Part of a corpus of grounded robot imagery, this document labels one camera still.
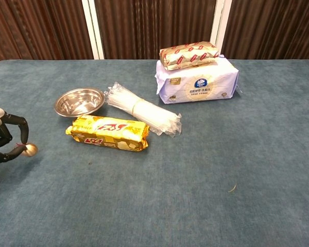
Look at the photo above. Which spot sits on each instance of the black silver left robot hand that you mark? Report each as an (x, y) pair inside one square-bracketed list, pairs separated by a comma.
[(0, 133)]

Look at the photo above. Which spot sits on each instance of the white tissue pack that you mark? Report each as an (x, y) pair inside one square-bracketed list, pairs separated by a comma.
[(198, 83)]

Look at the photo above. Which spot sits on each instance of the stainless steel bowl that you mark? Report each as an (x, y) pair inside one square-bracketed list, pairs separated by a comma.
[(78, 102)]

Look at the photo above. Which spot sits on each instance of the small yellow rubber band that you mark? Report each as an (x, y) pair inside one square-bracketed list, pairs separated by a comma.
[(232, 188)]

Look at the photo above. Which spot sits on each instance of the white vertical frame post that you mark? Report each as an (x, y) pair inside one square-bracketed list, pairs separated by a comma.
[(221, 24), (92, 28)]

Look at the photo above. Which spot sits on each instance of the bundle of wrapped clear straws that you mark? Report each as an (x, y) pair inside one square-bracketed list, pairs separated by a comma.
[(144, 110)]

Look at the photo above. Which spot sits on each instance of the brown pleated curtain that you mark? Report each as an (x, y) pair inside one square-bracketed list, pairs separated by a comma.
[(154, 25)]

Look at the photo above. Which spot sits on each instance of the gold red patterned snack package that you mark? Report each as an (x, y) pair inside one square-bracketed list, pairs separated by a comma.
[(188, 54)]

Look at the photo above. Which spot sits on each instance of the yellow biscuit package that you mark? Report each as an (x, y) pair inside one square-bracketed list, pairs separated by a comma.
[(108, 132)]

